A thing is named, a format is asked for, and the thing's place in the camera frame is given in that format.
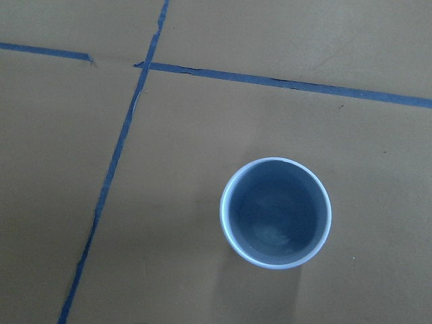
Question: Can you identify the light blue plastic cup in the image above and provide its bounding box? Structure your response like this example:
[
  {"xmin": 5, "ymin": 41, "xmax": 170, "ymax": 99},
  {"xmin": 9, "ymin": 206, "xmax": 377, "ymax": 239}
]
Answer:
[{"xmin": 219, "ymin": 157, "xmax": 332, "ymax": 270}]

